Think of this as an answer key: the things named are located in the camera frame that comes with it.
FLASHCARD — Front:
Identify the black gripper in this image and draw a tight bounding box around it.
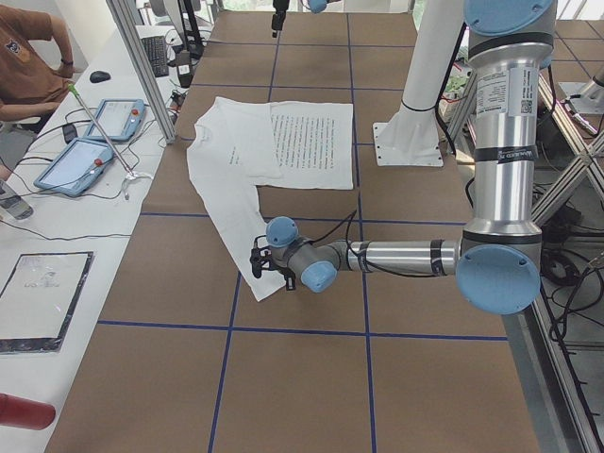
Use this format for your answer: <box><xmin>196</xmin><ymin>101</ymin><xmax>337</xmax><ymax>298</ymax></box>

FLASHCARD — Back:
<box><xmin>271</xmin><ymin>0</ymin><xmax>289</xmax><ymax>29</ymax></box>
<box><xmin>269</xmin><ymin>263</ymin><xmax>295</xmax><ymax>291</ymax></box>

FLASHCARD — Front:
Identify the white printed t-shirt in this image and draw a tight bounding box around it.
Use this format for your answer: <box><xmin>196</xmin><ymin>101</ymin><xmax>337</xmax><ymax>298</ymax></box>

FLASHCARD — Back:
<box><xmin>187</xmin><ymin>97</ymin><xmax>353</xmax><ymax>300</ymax></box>

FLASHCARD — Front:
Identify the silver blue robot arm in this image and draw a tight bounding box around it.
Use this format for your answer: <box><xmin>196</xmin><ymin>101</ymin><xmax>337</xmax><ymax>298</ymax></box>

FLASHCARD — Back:
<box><xmin>271</xmin><ymin>0</ymin><xmax>329</xmax><ymax>37</ymax></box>
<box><xmin>250</xmin><ymin>1</ymin><xmax>556</xmax><ymax>315</ymax></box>

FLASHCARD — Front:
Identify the black keyboard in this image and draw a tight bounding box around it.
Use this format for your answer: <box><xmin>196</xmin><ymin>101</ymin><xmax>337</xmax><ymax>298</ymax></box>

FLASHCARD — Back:
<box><xmin>141</xmin><ymin>36</ymin><xmax>169</xmax><ymax>77</ymax></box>

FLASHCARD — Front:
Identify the black computer mouse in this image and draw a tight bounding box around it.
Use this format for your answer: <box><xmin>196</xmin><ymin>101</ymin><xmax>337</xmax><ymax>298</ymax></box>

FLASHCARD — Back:
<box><xmin>89</xmin><ymin>71</ymin><xmax>111</xmax><ymax>84</ymax></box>

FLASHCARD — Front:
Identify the upper blue teach pendant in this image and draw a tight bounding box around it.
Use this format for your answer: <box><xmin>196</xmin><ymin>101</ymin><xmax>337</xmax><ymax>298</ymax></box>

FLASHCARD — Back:
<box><xmin>94</xmin><ymin>99</ymin><xmax>145</xmax><ymax>143</ymax></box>

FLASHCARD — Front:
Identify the blue teach pendant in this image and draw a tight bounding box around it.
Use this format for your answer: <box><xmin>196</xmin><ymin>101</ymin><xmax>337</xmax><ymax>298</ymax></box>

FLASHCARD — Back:
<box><xmin>94</xmin><ymin>99</ymin><xmax>145</xmax><ymax>143</ymax></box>
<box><xmin>34</xmin><ymin>138</ymin><xmax>113</xmax><ymax>197</ymax></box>

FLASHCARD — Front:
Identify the thin metal rod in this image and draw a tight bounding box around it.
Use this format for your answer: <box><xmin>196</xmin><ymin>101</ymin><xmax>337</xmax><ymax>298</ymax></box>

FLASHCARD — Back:
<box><xmin>68</xmin><ymin>83</ymin><xmax>153</xmax><ymax>200</ymax></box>

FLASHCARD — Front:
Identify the lower blue teach pendant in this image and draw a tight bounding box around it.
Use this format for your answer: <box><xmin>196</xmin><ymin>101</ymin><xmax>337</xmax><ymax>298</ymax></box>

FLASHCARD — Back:
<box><xmin>34</xmin><ymin>138</ymin><xmax>113</xmax><ymax>197</ymax></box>

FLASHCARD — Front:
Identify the black framed clear sheet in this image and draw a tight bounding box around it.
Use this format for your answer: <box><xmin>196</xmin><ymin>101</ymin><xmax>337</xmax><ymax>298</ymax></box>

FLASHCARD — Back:
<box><xmin>1</xmin><ymin>251</ymin><xmax>93</xmax><ymax>355</ymax></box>

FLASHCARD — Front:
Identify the person in brown shirt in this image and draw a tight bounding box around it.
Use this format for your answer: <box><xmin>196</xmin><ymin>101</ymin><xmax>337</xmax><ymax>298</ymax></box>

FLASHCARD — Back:
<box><xmin>1</xmin><ymin>6</ymin><xmax>75</xmax><ymax>122</ymax></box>

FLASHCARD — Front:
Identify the red bottle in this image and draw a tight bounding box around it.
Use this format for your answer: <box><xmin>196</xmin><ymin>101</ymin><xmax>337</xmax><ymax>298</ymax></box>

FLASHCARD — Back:
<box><xmin>0</xmin><ymin>394</ymin><xmax>56</xmax><ymax>430</ymax></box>

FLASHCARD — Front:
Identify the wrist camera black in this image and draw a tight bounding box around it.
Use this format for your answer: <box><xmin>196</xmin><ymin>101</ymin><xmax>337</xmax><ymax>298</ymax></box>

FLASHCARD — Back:
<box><xmin>249</xmin><ymin>235</ymin><xmax>276</xmax><ymax>279</ymax></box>

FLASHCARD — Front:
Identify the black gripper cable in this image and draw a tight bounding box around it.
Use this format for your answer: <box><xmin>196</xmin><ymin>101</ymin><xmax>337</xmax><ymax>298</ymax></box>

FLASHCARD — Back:
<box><xmin>282</xmin><ymin>210</ymin><xmax>435</xmax><ymax>277</ymax></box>

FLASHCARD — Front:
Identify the aluminium frame post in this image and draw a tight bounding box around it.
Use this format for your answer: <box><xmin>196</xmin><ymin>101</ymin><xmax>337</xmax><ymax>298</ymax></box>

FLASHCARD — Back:
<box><xmin>106</xmin><ymin>0</ymin><xmax>176</xmax><ymax>144</ymax></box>

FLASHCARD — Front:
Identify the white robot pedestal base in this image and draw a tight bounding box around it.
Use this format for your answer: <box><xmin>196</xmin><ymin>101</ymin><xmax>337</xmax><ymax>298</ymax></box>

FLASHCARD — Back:
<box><xmin>373</xmin><ymin>0</ymin><xmax>464</xmax><ymax>167</ymax></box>

